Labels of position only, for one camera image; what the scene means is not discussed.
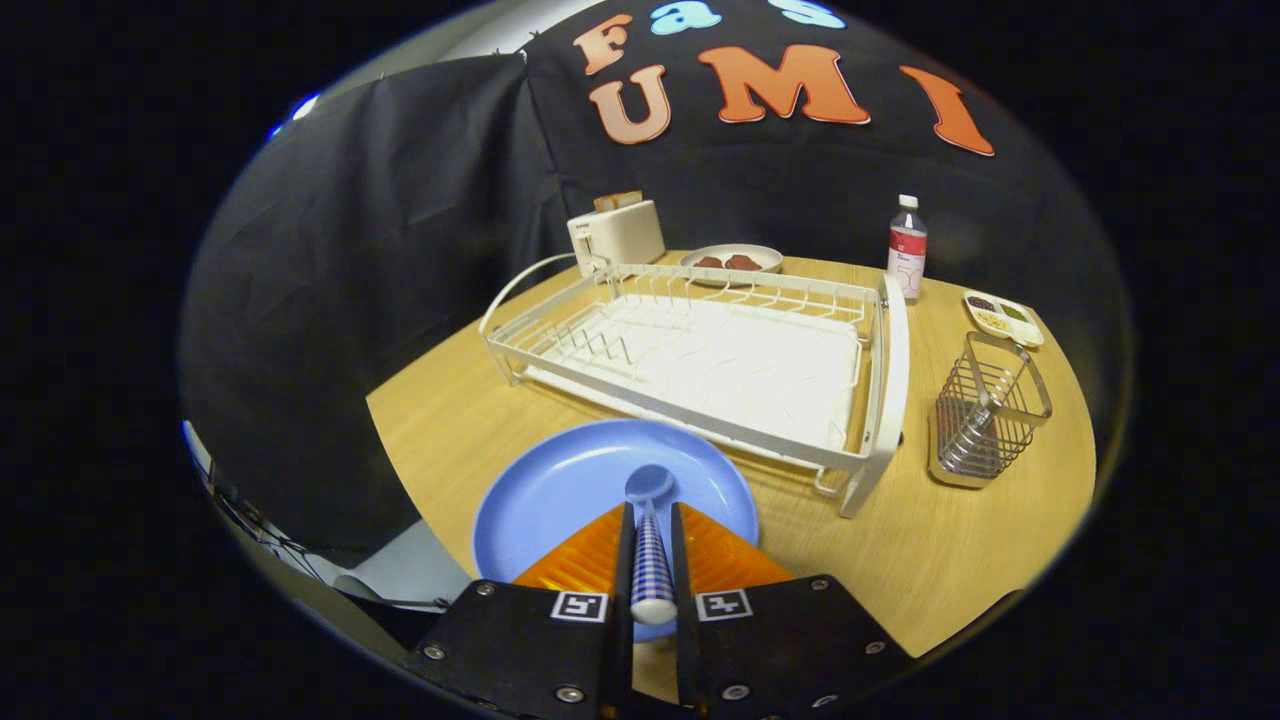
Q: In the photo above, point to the small beige plate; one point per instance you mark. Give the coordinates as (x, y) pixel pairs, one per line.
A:
(770, 255)

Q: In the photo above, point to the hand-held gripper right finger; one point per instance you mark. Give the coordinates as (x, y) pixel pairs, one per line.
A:
(684, 620)

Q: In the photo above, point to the white drainer tray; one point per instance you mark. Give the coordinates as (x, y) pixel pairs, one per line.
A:
(730, 370)

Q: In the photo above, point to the clear bottle with red label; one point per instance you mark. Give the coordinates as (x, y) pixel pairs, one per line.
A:
(907, 250)

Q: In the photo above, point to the blue plate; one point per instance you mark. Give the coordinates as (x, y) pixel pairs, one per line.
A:
(560, 490)

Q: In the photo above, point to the brown toast slice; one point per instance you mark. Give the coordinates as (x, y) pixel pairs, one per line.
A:
(631, 198)
(606, 204)

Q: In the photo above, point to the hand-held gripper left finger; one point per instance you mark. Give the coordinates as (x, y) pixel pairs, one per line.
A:
(624, 620)

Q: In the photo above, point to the rectangular divided snack dish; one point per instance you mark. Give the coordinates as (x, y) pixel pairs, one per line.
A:
(1000, 320)

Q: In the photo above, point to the white toaster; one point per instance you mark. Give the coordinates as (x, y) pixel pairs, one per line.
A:
(625, 235)

